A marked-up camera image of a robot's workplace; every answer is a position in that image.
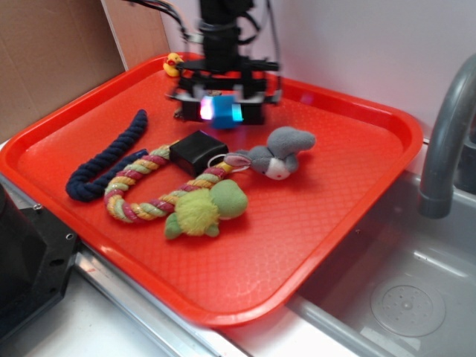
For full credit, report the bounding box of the grey plastic sink basin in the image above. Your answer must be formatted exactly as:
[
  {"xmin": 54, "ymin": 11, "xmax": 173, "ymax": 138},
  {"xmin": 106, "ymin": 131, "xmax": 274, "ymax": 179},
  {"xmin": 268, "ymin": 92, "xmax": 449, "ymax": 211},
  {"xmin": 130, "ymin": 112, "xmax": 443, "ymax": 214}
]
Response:
[{"xmin": 289, "ymin": 173, "xmax": 475, "ymax": 356}]

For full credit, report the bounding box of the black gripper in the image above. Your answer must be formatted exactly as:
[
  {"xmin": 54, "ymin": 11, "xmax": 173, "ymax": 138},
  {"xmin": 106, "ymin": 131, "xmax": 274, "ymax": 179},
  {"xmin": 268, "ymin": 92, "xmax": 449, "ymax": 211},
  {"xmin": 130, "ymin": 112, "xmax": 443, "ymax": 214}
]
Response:
[{"xmin": 169, "ymin": 56, "xmax": 283, "ymax": 125}]

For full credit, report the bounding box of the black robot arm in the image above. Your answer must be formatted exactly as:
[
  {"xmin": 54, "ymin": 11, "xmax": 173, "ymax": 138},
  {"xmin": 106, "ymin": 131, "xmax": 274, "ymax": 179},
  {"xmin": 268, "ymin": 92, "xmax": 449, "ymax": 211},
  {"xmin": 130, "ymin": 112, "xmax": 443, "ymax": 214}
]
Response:
[{"xmin": 170, "ymin": 1, "xmax": 282, "ymax": 129}]

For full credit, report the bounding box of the brown crumpled fabric piece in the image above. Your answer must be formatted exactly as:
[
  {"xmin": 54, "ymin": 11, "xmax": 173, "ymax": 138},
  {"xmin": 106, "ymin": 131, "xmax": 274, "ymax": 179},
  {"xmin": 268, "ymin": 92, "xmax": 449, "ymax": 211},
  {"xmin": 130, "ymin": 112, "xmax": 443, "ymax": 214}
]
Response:
[{"xmin": 173, "ymin": 109, "xmax": 185, "ymax": 121}]

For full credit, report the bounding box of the brown cardboard panel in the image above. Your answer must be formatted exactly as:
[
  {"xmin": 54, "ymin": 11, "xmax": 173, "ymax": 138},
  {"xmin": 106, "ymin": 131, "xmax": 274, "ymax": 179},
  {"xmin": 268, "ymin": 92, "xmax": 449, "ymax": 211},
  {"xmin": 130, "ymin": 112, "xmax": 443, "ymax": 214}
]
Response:
[{"xmin": 1, "ymin": 1, "xmax": 123, "ymax": 141}]

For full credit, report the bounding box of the black rectangular box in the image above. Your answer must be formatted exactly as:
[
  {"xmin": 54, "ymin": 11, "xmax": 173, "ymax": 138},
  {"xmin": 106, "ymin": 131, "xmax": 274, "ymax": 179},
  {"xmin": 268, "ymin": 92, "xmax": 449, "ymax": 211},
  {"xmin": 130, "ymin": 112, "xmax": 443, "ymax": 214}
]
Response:
[{"xmin": 170, "ymin": 130, "xmax": 228, "ymax": 177}]

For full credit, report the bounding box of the red plastic tray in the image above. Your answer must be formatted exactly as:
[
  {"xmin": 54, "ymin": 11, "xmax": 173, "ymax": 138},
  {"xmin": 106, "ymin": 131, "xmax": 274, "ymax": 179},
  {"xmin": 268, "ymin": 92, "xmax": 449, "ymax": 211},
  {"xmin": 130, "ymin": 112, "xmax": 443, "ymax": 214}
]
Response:
[{"xmin": 1, "ymin": 57, "xmax": 423, "ymax": 327}]

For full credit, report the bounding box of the blue rectangular block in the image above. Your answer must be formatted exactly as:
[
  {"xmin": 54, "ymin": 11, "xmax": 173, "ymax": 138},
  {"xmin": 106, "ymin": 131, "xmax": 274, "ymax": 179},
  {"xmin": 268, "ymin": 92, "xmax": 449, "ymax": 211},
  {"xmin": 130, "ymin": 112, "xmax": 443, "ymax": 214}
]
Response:
[{"xmin": 210, "ymin": 95, "xmax": 238, "ymax": 129}]

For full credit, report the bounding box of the multicolour braided rope toy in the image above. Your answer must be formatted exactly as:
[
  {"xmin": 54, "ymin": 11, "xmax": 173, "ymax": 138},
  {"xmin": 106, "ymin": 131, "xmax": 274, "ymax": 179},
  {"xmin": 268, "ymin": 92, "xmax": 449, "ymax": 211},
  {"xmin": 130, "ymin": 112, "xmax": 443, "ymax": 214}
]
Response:
[{"xmin": 103, "ymin": 145, "xmax": 233, "ymax": 224}]

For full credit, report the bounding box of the green plush turtle toy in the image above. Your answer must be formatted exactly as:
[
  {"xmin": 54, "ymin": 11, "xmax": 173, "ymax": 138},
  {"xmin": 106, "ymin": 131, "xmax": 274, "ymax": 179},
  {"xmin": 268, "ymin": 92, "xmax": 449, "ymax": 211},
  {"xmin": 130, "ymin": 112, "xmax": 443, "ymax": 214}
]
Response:
[{"xmin": 164, "ymin": 179, "xmax": 248, "ymax": 239}]

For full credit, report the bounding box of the navy blue rope toy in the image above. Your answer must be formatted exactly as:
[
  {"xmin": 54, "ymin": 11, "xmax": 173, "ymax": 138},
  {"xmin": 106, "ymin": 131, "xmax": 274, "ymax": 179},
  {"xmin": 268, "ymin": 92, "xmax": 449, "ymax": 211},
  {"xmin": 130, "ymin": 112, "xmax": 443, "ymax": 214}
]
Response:
[{"xmin": 65, "ymin": 109, "xmax": 148, "ymax": 202}]

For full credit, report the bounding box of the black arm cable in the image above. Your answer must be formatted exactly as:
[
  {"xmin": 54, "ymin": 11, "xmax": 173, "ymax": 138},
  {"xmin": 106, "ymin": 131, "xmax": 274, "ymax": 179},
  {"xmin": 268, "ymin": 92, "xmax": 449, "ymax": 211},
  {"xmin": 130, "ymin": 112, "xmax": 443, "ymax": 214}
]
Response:
[{"xmin": 256, "ymin": 0, "xmax": 284, "ymax": 94}]

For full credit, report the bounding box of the round sink drain cover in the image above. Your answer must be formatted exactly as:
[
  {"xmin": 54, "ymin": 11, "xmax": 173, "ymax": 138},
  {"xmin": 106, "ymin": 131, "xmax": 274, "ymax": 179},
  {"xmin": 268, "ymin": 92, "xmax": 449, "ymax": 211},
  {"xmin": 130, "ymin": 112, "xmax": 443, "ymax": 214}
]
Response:
[{"xmin": 370, "ymin": 277, "xmax": 446, "ymax": 338}]

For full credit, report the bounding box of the grey faucet spout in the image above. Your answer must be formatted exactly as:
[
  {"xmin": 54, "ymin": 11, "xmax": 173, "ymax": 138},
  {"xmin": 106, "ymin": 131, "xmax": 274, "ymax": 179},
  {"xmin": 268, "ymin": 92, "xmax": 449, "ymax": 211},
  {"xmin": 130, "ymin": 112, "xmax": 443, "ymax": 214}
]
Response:
[{"xmin": 417, "ymin": 55, "xmax": 475, "ymax": 219}]

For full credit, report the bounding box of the yellow rubber duck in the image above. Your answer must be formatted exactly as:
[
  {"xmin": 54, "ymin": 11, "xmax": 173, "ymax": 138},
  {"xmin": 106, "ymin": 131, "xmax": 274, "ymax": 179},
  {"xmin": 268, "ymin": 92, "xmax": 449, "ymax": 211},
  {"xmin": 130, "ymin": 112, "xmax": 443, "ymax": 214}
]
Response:
[{"xmin": 163, "ymin": 52, "xmax": 185, "ymax": 78}]

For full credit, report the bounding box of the grey plush bunny toy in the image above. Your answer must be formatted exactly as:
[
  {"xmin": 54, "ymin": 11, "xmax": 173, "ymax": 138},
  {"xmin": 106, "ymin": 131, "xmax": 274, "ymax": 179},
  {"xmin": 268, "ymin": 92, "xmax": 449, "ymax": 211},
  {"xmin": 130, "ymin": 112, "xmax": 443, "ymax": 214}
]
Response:
[{"xmin": 224, "ymin": 126, "xmax": 317, "ymax": 181}]

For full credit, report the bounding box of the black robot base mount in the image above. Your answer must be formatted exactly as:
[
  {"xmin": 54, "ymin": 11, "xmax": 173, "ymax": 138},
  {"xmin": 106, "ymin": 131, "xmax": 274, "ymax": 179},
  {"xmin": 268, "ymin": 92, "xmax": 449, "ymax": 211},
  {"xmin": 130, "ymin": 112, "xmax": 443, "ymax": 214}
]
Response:
[{"xmin": 1, "ymin": 187, "xmax": 79, "ymax": 342}]

